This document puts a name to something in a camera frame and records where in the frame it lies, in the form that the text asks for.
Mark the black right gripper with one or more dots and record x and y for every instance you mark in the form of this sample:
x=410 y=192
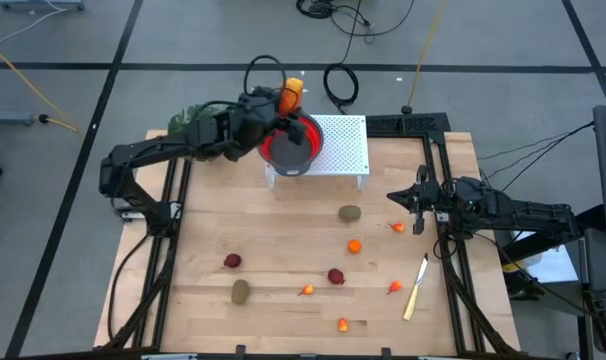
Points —
x=435 y=197

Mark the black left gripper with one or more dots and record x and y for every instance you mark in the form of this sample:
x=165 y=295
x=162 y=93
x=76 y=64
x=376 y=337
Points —
x=255 y=125

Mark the orange red mango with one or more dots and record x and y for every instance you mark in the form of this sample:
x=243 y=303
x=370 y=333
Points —
x=290 y=97

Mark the red grey collapsible colander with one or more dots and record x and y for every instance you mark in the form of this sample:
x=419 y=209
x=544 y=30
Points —
x=283 y=155

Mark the brown kiwi fruit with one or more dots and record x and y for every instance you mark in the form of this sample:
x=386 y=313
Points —
x=240 y=292
x=349 y=213

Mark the orange mandarin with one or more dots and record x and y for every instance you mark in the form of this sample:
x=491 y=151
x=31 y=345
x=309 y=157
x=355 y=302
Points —
x=354 y=246

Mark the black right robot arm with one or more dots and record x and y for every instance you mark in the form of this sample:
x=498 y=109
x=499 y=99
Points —
x=533 y=212

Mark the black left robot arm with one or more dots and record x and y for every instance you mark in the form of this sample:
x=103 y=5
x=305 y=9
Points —
x=153 y=150

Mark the small orange fruit with stem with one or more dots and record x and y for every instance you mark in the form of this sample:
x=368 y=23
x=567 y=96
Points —
x=308 y=289
x=395 y=286
x=343 y=325
x=398 y=227

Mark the white perforated metal riser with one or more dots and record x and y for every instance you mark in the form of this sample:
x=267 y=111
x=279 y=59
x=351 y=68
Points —
x=343 y=145

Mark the black perforated plate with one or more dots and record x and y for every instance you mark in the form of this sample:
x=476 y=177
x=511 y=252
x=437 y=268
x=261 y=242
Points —
x=408 y=123

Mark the potted green leafy plant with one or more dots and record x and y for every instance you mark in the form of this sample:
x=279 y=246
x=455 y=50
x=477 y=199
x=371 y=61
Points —
x=183 y=120

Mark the small black table clamp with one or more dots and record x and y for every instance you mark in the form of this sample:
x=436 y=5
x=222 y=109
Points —
x=386 y=352
x=240 y=351

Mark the white blue bin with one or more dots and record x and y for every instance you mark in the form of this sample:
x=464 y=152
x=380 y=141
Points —
x=553 y=265

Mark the grey cart base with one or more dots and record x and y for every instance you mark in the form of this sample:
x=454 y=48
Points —
x=8 y=118
x=38 y=4

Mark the black aluminium table frame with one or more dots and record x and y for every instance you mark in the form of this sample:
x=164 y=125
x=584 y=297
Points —
x=185 y=187

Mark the silver frame plate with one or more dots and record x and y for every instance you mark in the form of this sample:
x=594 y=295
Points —
x=440 y=358
x=168 y=357

